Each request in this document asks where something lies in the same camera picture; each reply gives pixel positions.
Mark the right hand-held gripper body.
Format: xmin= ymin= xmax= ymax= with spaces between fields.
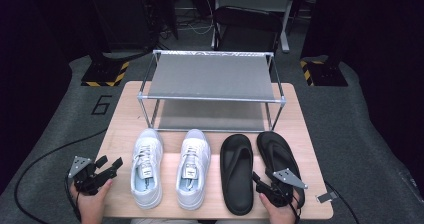
xmin=257 ymin=168 xmax=308 ymax=208

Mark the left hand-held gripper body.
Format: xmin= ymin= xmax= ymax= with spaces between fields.
xmin=68 ymin=155 xmax=118 ymax=196

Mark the black sandal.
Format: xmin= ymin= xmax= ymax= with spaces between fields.
xmin=219 ymin=133 xmax=254 ymax=217
xmin=256 ymin=131 xmax=306 ymax=209

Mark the white sneaker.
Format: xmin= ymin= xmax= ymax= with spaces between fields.
xmin=175 ymin=128 xmax=212 ymax=212
xmin=130 ymin=127 xmax=164 ymax=210

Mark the grey metal shoe rack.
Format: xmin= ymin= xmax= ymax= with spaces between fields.
xmin=137 ymin=49 xmax=287 ymax=134

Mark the person's left hand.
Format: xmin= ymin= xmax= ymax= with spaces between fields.
xmin=69 ymin=179 xmax=114 ymax=224

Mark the person's right hand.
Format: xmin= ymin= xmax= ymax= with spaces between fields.
xmin=258 ymin=192 xmax=299 ymax=224

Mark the grey tape strip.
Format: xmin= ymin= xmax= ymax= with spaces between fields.
xmin=316 ymin=191 xmax=338 ymax=204

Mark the black stand base striped edge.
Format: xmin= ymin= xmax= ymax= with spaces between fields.
xmin=299 ymin=57 xmax=349 ymax=87
xmin=80 ymin=52 xmax=130 ymax=88

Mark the left hand-held gripper black cable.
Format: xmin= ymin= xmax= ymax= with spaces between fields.
xmin=64 ymin=177 xmax=83 ymax=223

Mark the hand-held gripper black cable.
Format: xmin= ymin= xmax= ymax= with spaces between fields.
xmin=285 ymin=187 xmax=303 ymax=224
xmin=64 ymin=177 xmax=83 ymax=223

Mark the right hand-held gripper black cable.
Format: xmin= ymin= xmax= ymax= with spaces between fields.
xmin=285 ymin=187 xmax=303 ymax=224

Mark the black floor cable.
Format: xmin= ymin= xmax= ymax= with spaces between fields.
xmin=324 ymin=180 xmax=361 ymax=224
xmin=13 ymin=128 xmax=108 ymax=224

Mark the white floor cable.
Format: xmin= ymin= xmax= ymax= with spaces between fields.
xmin=178 ymin=22 xmax=214 ymax=36

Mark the white metal desk frame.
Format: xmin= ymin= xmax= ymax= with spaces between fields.
xmin=211 ymin=0 xmax=299 ymax=54

